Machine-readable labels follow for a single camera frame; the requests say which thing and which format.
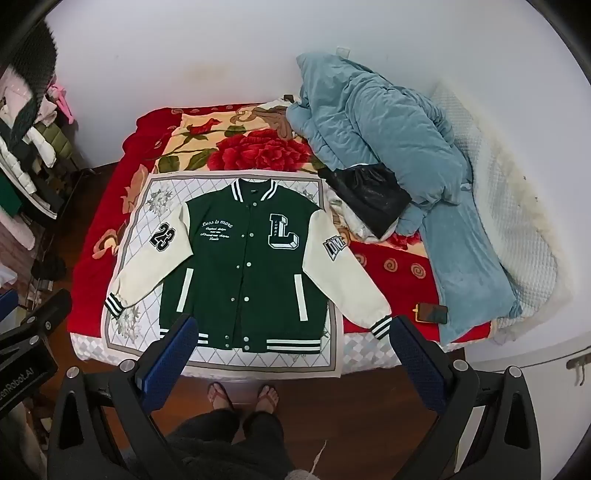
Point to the dark wall hook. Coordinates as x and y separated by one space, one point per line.
579 367

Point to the person's right foot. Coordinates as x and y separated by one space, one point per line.
268 397

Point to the white quilted mat grey border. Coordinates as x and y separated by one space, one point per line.
138 221

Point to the red floral blanket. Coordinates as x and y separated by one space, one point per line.
397 272

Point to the olive puffer jacket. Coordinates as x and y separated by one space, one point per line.
57 138

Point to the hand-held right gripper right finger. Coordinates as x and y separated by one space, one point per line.
418 360

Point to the grey fuzzy sleeve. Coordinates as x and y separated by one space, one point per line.
300 475

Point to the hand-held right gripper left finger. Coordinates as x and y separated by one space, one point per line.
168 357

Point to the person's foot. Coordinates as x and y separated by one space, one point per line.
268 397
220 396

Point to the green and cream varsity jacket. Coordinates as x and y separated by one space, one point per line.
258 286

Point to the pink garment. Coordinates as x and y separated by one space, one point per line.
62 104

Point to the black plastic bag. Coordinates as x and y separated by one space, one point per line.
369 198

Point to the white wall socket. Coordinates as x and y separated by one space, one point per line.
343 50

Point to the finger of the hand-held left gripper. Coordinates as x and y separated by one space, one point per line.
7 302
46 314

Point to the white puffer jacket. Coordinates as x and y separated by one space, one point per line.
39 145

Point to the light blue quilt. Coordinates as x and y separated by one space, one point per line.
369 115

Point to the person's dark pants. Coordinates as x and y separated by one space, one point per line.
231 443

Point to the person's left foot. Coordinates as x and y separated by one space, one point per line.
220 396

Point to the smartphone with dark screen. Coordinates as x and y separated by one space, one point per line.
431 313

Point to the white quilted bedding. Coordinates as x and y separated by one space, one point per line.
498 184

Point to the black fuzzy garment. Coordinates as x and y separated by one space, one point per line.
34 60

